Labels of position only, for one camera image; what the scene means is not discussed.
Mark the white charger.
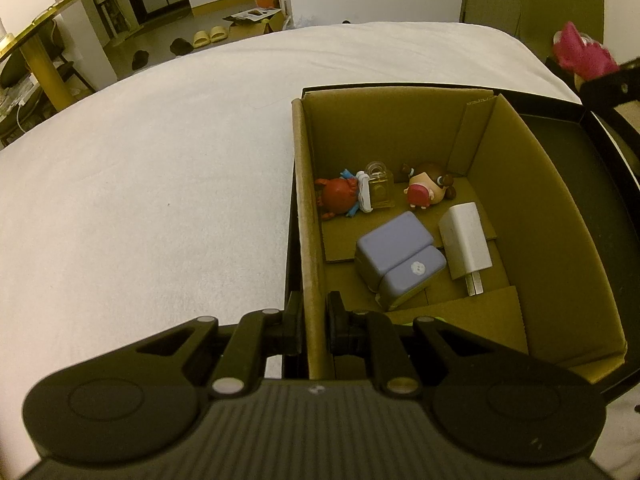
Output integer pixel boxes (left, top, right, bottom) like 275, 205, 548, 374
439, 202, 495, 297

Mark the brown cardboard box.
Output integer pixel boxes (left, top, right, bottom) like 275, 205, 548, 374
291, 87, 628, 386

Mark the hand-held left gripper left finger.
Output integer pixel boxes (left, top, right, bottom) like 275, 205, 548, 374
135, 290, 306, 398

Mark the lavender cube toy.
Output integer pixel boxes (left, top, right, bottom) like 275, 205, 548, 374
356, 211, 447, 311

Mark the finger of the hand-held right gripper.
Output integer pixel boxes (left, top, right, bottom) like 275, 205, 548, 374
579, 56, 640, 162

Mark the green headboard panel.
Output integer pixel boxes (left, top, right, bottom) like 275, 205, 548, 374
460, 0, 606, 56

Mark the brown-haired doll figurine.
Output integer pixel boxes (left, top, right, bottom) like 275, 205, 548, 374
402, 161, 457, 209

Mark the round table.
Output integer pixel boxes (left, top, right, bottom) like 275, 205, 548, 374
0, 0, 98, 113

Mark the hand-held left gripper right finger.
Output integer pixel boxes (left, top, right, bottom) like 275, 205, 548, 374
325, 290, 507, 399

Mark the black tray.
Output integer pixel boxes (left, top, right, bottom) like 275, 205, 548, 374
282, 85, 640, 406

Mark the red and blue figurine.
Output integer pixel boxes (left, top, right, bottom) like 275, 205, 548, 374
315, 160, 397, 221

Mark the pink toy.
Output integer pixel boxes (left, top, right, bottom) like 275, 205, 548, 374
552, 21, 621, 80

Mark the flat cardboard box with paper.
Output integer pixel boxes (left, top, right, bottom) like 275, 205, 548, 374
223, 7, 286, 38

